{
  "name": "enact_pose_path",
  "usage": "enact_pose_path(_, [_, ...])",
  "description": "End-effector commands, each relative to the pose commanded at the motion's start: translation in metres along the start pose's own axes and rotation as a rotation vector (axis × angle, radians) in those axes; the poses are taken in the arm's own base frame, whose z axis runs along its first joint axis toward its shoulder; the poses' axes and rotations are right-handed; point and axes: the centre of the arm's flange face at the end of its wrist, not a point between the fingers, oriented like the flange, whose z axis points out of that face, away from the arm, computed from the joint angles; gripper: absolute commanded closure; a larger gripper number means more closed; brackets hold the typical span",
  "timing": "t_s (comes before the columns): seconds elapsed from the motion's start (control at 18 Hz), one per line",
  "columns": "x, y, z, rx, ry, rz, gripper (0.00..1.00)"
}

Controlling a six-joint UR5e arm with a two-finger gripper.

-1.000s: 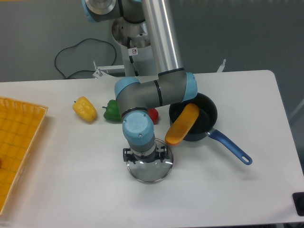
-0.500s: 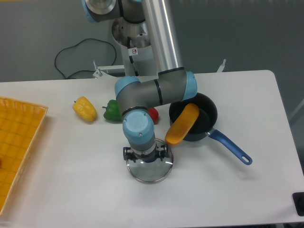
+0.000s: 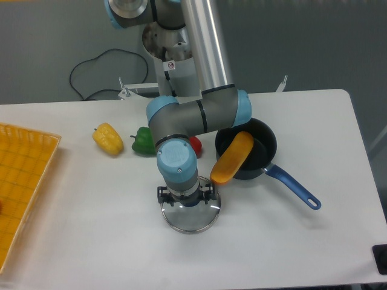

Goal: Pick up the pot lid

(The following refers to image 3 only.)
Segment green bell pepper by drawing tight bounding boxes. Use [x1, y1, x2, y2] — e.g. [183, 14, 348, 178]
[131, 127, 157, 156]

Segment orange plastic basket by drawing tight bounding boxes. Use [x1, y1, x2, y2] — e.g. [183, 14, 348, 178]
[1, 123, 61, 272]

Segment glass pot lid blue knob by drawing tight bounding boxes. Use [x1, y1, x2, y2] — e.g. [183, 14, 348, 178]
[160, 176, 221, 234]

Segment red bell pepper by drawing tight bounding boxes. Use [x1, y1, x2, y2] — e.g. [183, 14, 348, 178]
[189, 136, 202, 158]

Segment yellow bell pepper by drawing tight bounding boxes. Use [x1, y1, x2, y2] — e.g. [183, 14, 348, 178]
[92, 123, 124, 156]

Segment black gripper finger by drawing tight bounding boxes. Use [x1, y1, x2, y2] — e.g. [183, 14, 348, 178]
[157, 186, 176, 208]
[200, 182, 215, 204]

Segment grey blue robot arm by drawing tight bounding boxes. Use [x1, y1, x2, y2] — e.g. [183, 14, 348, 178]
[105, 1, 252, 207]

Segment black floor cable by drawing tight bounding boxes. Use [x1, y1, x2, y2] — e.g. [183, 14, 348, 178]
[69, 48, 149, 101]

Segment orange yellow bread loaf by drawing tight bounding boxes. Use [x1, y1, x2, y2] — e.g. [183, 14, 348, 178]
[210, 131, 254, 185]

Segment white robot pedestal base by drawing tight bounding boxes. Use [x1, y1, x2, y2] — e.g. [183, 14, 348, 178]
[117, 22, 203, 100]

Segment dark blue saucepan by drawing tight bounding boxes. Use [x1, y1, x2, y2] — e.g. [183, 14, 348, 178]
[215, 118, 321, 210]

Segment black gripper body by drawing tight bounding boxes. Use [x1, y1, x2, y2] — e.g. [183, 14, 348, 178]
[172, 187, 203, 207]

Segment black object table corner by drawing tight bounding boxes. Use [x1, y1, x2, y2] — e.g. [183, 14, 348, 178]
[372, 244, 387, 276]

